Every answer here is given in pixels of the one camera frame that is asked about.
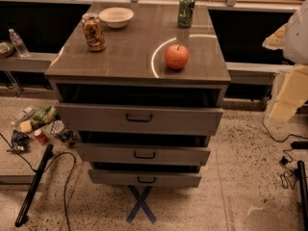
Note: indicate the middle grey drawer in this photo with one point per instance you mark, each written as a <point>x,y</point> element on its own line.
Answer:
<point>143,155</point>

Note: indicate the white honeycomb packet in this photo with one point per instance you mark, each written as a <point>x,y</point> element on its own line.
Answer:
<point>56,127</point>

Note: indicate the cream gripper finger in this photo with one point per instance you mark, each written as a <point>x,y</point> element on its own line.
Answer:
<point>276,40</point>
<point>292,94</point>

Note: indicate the small red can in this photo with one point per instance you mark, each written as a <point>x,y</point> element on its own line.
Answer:
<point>40,136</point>

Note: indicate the green chip bag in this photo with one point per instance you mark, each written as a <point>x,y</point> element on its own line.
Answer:
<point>47,115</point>

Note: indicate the clear plastic water bottle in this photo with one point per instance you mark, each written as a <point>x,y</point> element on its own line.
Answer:
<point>18,44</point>

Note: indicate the white bowl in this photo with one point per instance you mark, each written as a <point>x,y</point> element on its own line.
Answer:
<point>116,17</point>

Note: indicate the red apple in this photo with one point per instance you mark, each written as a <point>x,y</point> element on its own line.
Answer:
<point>176,56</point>

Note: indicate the top grey drawer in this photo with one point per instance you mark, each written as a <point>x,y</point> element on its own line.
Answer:
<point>140,119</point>

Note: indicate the plastic bottle on floor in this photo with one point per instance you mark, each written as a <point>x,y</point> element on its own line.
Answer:
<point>22,116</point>

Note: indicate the black stand right side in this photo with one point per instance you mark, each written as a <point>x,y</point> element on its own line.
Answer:
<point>303,192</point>

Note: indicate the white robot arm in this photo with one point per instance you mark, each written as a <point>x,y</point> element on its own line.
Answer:
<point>295,48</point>

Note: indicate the bottom grey drawer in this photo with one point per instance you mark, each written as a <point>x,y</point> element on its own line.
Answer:
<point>155,179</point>

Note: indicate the black bar on floor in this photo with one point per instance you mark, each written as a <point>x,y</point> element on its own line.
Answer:
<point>22,215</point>

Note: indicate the orange patterned can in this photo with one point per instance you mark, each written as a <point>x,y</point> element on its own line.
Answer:
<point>93,31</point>

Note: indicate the grey drawer cabinet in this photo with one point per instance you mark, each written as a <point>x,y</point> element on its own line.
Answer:
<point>131,71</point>

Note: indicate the dark blue chip bag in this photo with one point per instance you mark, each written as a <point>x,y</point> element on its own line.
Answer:
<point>19,142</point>

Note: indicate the grey drawer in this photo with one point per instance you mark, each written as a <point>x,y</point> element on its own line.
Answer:
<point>143,155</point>
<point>155,179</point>
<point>140,119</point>

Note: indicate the bowl on left shelf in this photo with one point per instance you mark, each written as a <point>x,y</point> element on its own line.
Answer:
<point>6,49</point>

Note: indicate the dark snack bag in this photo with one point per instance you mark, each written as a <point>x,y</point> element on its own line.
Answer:
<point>68,138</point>

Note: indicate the green soda can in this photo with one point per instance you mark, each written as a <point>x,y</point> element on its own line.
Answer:
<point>185,13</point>

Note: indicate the yellow sponge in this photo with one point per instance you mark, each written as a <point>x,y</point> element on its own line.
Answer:
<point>26,127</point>

